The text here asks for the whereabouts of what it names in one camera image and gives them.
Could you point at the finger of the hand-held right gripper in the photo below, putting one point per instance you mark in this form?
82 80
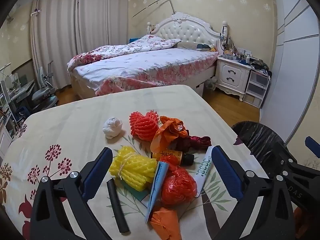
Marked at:
287 160
313 147

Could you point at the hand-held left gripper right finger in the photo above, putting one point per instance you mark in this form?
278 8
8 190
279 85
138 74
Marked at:
226 172

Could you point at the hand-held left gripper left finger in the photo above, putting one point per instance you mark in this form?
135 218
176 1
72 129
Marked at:
97 175

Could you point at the white tube with green print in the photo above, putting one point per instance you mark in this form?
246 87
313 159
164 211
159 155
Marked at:
203 170

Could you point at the black foam tube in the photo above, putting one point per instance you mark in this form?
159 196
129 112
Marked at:
116 205

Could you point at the bin with black bag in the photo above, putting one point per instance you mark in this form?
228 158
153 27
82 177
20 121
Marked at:
257 140

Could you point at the yellow foam fruit net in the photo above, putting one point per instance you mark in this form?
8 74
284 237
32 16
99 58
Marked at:
132 166

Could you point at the dark teal card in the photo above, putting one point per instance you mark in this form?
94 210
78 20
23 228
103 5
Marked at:
136 194

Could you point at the dark red cloth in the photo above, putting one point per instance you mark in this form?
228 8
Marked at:
192 141

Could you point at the shiny red plastic bag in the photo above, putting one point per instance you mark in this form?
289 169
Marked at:
178 185

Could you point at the white tissue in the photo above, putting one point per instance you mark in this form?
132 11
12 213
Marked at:
112 127

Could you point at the amber bottle with black cap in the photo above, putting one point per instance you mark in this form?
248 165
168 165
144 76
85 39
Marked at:
175 155

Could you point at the teal and white tube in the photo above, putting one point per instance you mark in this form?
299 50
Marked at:
157 182

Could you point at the red foam fruit net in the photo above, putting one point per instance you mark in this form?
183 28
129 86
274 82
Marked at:
142 126

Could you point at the orange plastic bag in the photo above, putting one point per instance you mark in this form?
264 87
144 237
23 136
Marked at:
167 132

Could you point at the orange paper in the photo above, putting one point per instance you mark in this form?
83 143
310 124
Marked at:
165 223

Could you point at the floral printed tablecloth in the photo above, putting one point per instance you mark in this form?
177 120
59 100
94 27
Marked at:
75 120

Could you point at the clear plastic drawer unit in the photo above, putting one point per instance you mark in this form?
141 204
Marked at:
256 87

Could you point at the white wardrobe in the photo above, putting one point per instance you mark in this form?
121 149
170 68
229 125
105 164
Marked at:
295 67

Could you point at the crumpled clear plastic bag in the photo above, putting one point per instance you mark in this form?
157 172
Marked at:
211 83

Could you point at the grey desk chair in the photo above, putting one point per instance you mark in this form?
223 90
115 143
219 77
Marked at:
45 97

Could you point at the white nightstand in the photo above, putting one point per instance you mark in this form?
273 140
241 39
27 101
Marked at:
232 72

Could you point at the bookshelf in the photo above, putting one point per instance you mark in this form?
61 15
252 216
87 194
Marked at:
6 110

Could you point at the pile of small nightstand items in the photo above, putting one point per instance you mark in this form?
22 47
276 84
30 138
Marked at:
242 56

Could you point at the study desk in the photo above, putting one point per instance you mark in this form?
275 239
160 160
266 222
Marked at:
22 87

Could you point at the white bed with tufted headboard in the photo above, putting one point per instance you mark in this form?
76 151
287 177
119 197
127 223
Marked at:
155 65

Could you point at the floral quilt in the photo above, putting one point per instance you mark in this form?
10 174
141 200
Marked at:
130 46

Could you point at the pillow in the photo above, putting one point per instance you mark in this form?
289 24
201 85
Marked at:
187 45

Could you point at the beige curtain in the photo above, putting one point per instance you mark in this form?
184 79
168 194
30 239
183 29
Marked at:
62 30

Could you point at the thin metal pole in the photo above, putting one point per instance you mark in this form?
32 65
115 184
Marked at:
172 7

